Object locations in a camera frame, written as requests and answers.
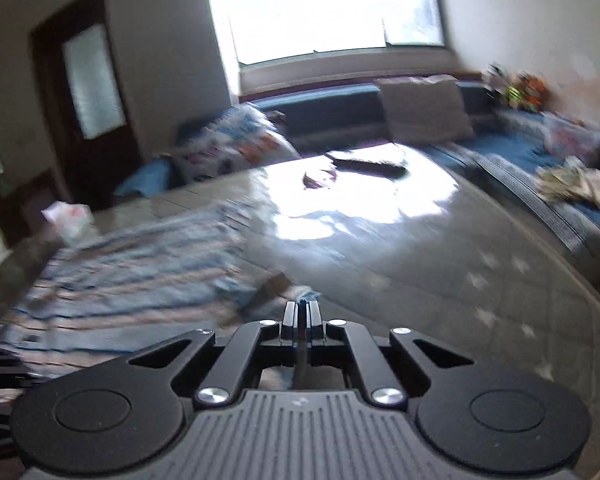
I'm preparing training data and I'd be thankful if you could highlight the dark wooden glass door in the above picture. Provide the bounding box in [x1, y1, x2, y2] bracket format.
[30, 0, 142, 210]

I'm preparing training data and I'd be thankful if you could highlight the orange plush toy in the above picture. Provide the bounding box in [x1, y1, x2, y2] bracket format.
[524, 75, 550, 114]

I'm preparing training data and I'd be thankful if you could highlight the grey star quilted cover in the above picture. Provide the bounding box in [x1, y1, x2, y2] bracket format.
[0, 144, 600, 480]

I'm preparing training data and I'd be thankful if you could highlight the blue sofa bench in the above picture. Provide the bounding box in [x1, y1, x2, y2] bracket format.
[113, 79, 600, 281]

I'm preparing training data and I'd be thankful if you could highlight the blue beige striped garment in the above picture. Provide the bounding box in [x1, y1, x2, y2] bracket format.
[0, 202, 317, 378]

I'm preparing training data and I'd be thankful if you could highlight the butterfly print pillow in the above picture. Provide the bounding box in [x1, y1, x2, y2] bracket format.
[170, 103, 300, 183]

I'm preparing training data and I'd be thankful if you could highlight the crumpled beige cloth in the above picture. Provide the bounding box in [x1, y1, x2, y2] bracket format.
[534, 156, 600, 209]

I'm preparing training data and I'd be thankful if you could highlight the clear plastic storage box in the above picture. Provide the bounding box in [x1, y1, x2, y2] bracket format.
[542, 113, 600, 167]

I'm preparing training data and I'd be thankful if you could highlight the black white plush toy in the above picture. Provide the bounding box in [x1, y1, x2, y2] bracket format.
[482, 63, 508, 96]

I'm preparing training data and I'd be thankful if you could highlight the black remote control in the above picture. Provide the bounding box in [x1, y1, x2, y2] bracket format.
[326, 154, 407, 180]

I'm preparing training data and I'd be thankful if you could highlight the yellow green plush toy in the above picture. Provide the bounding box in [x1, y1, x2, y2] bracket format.
[506, 72, 529, 110]

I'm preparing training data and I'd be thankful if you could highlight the small pink object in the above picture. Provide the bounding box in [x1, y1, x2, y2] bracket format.
[302, 168, 337, 190]

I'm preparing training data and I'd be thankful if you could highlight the grey square cushion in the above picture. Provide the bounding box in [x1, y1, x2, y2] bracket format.
[375, 75, 475, 145]

